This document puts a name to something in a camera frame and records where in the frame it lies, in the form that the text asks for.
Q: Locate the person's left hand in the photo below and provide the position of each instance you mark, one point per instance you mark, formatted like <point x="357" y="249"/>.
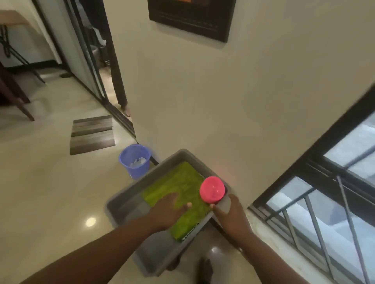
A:
<point x="167" y="213"/>

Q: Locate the person's right hand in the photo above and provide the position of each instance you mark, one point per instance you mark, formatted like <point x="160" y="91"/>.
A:
<point x="234" y="219"/>

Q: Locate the stack of pink bowls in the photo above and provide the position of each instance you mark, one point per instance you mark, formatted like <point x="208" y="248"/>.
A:
<point x="212" y="189"/>

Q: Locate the person's left forearm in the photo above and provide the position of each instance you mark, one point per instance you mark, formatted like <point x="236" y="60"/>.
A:
<point x="88" y="257"/>

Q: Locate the person's right forearm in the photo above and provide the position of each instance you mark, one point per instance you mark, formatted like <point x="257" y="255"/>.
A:
<point x="272" y="263"/>

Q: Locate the person's right foot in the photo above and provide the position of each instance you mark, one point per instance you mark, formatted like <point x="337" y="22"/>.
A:
<point x="205" y="270"/>

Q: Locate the green cloth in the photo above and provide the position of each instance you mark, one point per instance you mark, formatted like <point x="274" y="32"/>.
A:
<point x="181" y="181"/>

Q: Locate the grey plastic tray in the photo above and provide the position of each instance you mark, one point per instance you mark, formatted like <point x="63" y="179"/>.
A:
<point x="158" y="251"/>

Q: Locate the crumpled white paper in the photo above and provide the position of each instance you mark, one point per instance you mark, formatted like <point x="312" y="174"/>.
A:
<point x="137" y="162"/>

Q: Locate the blue waste bin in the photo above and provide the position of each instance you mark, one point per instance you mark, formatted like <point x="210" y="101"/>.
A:
<point x="129" y="152"/>

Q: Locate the black barred window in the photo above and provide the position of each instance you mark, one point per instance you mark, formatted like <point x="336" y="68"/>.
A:
<point x="307" y="169"/>

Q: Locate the grey striped doormat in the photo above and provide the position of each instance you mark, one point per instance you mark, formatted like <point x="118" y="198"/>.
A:
<point x="92" y="134"/>

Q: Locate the brown plastic chair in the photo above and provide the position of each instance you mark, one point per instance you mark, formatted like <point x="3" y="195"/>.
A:
<point x="14" y="93"/>

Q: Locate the wooden folding table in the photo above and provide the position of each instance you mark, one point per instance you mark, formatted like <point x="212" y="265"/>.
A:
<point x="11" y="17"/>

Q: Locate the dark picture frame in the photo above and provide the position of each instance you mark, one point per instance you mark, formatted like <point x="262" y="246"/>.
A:
<point x="190" y="14"/>

